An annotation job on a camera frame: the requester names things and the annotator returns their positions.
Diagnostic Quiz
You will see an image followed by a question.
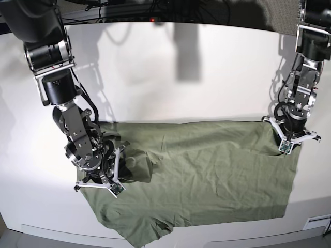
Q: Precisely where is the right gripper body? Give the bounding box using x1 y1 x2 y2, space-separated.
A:
82 136 129 184

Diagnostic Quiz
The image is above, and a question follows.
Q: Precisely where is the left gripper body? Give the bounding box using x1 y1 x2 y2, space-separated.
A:
274 103 307 138

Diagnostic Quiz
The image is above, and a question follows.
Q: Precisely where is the olive green T-shirt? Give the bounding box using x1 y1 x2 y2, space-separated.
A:
81 121 300 247

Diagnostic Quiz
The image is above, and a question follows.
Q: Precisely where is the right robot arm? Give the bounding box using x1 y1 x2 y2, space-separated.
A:
1 1 125 190

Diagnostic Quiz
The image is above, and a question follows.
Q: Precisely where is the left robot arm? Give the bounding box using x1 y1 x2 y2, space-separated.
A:
274 1 330 141

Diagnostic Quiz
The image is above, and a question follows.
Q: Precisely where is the white label sticker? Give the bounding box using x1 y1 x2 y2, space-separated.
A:
303 215 330 230

